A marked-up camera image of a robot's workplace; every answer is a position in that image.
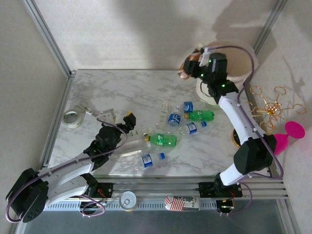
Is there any green soda bottle yellow cap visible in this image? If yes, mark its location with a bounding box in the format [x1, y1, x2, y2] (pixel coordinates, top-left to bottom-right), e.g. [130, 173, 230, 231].
[184, 110, 215, 122]
[145, 133, 178, 148]

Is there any white waste bin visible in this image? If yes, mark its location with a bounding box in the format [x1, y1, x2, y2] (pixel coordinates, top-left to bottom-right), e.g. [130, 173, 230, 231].
[196, 40, 259, 105]

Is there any long clear plastic container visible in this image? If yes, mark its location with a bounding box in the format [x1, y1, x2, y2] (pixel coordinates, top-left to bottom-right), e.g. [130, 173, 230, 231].
[114, 136, 152, 158]

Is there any small black controller board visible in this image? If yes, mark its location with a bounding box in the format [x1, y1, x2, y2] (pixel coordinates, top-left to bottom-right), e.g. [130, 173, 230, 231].
[79, 198, 108, 213]
[215, 199, 236, 215]

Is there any aluminium frame post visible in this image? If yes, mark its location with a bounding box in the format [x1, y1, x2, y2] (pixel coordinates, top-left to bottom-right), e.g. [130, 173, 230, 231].
[252, 0, 288, 53]
[23, 0, 76, 78]

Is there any blue label bottle white cap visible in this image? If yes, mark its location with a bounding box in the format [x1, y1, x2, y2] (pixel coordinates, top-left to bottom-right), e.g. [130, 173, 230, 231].
[175, 101, 195, 113]

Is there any gold wire stand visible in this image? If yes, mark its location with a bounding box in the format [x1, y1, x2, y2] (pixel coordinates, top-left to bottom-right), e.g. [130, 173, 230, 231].
[245, 85, 307, 135]

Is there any grey slotted cable duct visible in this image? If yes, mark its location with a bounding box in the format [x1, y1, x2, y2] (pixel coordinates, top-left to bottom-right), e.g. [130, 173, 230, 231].
[46, 201, 220, 212]

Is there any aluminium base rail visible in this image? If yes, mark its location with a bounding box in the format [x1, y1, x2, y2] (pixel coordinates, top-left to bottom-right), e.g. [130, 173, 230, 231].
[92, 174, 287, 203]

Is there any white tape roll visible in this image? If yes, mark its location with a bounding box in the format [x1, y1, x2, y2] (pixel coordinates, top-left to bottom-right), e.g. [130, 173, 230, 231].
[61, 109, 85, 129]

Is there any orange label bottle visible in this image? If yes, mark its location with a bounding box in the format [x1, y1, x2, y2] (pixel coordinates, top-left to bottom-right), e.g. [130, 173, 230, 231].
[179, 47, 204, 80]

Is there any clear bottle blue label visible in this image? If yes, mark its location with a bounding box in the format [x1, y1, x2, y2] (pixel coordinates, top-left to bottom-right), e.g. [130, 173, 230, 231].
[179, 120, 208, 137]

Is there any silver tin can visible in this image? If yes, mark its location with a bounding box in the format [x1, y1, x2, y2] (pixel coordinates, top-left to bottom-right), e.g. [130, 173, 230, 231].
[119, 191, 137, 212]

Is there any black gold round disc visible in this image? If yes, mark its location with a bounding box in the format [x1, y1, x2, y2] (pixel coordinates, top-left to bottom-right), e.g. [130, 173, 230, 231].
[230, 130, 242, 148]

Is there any blue label water bottle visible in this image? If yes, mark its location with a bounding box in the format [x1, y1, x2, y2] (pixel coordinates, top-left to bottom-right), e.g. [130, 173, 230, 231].
[135, 152, 166, 171]

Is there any Pocari Sweat bottle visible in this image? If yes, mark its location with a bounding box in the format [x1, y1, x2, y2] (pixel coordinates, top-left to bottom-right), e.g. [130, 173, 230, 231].
[167, 111, 182, 128]

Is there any pink goblet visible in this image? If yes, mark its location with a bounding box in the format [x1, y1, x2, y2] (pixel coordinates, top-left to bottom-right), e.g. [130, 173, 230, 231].
[273, 121, 306, 156]

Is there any aluminium side rail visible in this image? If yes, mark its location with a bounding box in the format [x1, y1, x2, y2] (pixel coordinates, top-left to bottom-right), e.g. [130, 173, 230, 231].
[40, 72, 75, 169]

